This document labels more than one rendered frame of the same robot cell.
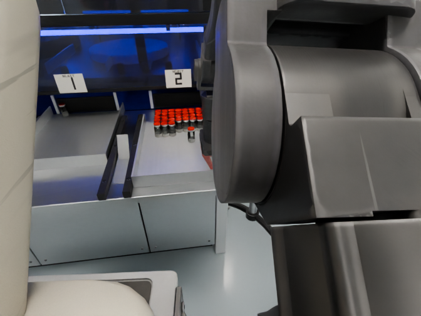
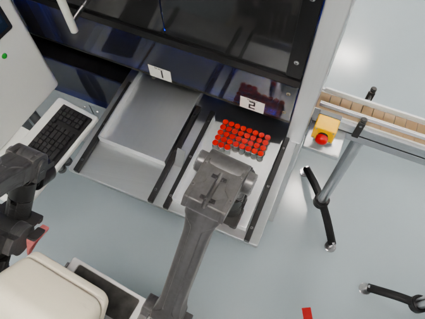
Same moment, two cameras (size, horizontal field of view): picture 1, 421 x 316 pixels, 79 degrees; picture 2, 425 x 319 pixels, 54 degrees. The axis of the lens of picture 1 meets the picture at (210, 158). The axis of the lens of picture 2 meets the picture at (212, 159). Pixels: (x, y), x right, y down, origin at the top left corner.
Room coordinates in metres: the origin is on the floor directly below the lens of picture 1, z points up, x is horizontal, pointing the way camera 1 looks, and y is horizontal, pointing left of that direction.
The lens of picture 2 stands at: (0.11, -0.20, 2.18)
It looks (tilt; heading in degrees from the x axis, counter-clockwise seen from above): 64 degrees down; 33
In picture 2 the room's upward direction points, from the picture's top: 2 degrees counter-clockwise
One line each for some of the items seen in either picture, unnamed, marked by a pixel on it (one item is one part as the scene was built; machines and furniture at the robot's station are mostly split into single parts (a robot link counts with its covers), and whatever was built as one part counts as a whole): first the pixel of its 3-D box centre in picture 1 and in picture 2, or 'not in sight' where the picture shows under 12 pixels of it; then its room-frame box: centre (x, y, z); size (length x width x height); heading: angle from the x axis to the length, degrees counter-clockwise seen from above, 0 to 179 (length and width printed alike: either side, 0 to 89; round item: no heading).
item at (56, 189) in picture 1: (128, 146); (188, 147); (0.66, 0.25, 0.87); 0.70 x 0.48 x 0.02; 98
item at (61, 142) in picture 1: (74, 131); (153, 112); (0.70, 0.43, 0.90); 0.34 x 0.26 x 0.04; 8
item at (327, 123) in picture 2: not in sight; (326, 126); (0.90, -0.14, 0.99); 0.08 x 0.07 x 0.07; 8
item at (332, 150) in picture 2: not in sight; (325, 137); (0.94, -0.15, 0.87); 0.14 x 0.13 x 0.02; 8
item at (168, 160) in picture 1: (183, 141); (228, 170); (0.64, 0.08, 0.90); 0.34 x 0.26 x 0.04; 7
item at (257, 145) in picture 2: (182, 121); (241, 142); (0.75, 0.09, 0.90); 0.18 x 0.02 x 0.05; 97
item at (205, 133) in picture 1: (215, 131); (231, 206); (0.50, -0.01, 1.01); 0.10 x 0.07 x 0.07; 7
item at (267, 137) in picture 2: (181, 115); (246, 132); (0.80, 0.10, 0.90); 0.18 x 0.02 x 0.05; 97
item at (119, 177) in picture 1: (120, 157); (173, 170); (0.54, 0.24, 0.91); 0.14 x 0.03 x 0.06; 7
